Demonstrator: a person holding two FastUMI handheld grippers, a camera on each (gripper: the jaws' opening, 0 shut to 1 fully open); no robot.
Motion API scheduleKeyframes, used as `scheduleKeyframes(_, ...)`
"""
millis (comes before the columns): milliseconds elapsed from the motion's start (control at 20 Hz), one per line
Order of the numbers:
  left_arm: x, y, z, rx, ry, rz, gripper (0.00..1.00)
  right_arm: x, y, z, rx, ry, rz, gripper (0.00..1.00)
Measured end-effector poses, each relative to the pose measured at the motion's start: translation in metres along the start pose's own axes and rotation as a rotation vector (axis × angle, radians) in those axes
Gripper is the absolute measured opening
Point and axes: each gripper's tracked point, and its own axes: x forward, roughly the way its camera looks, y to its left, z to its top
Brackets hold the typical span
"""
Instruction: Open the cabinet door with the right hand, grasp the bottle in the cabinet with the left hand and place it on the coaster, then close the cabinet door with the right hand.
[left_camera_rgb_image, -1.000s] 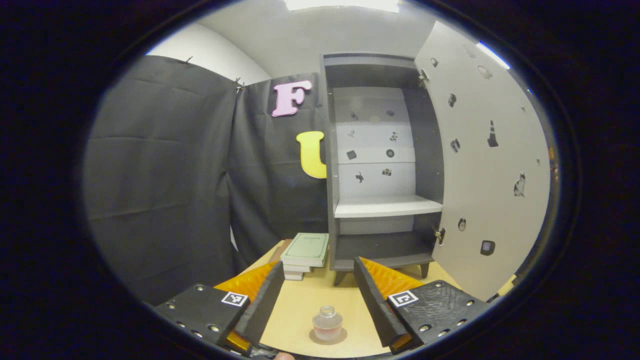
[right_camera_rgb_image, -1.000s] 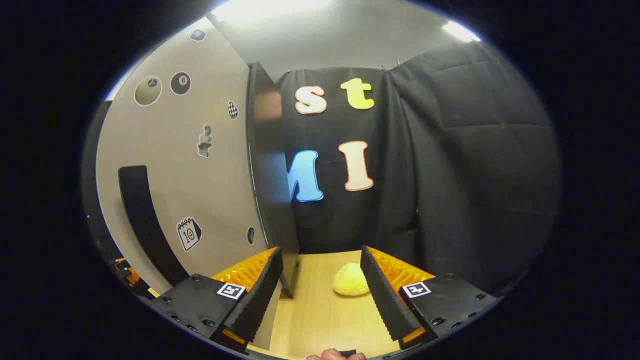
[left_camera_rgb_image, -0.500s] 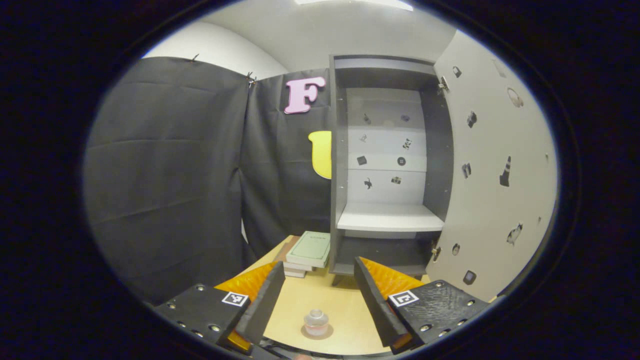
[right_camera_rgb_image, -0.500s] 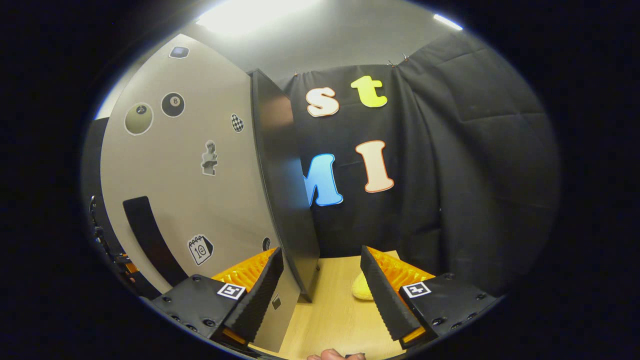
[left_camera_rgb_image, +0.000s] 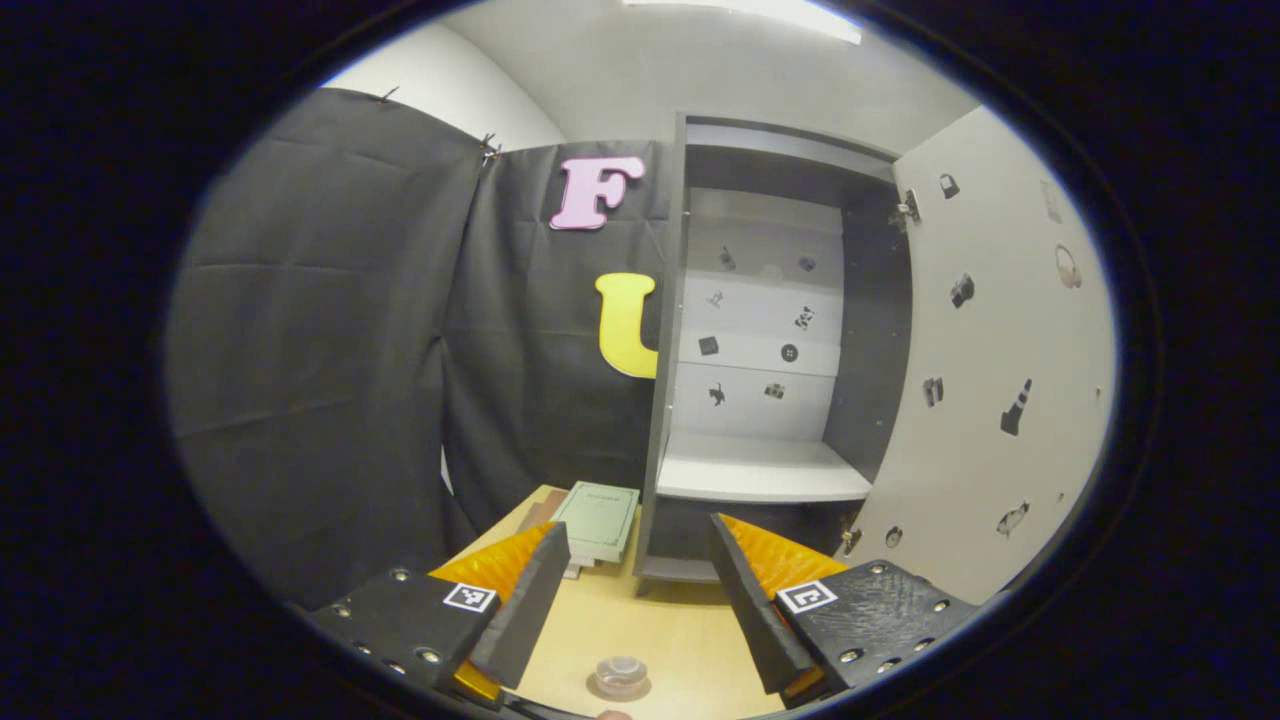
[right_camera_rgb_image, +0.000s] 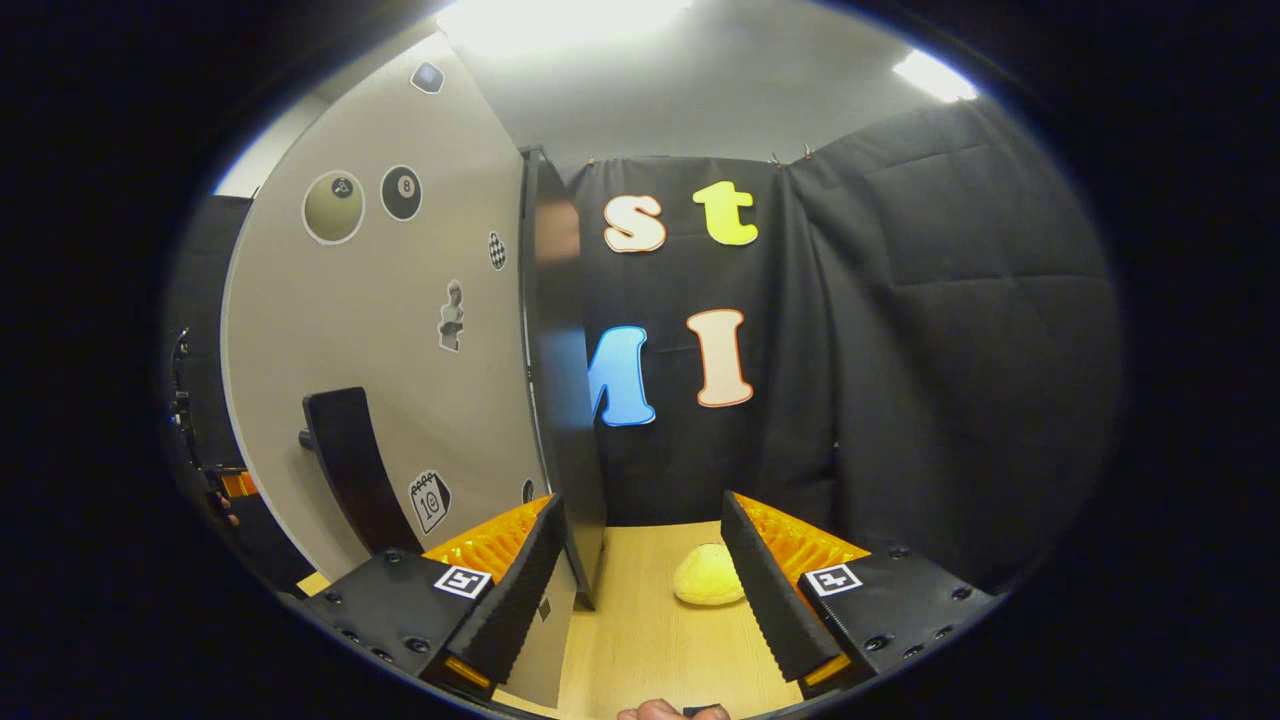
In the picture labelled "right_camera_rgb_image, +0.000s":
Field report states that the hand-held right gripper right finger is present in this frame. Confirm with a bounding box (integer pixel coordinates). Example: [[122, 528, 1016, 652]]
[[720, 490, 1006, 696]]

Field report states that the black door handle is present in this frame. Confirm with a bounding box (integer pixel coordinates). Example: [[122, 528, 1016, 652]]
[[298, 387, 424, 557]]

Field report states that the beige cabinet door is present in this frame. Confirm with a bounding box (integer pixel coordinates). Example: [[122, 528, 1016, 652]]
[[220, 35, 579, 709]]

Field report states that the small ceiling light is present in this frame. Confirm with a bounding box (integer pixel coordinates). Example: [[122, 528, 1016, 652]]
[[893, 49, 979, 103]]

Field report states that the black backdrop cloth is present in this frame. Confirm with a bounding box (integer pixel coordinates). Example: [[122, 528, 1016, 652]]
[[163, 100, 1123, 593]]

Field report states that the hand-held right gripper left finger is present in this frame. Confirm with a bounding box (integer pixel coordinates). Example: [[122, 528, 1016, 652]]
[[300, 493, 568, 701]]

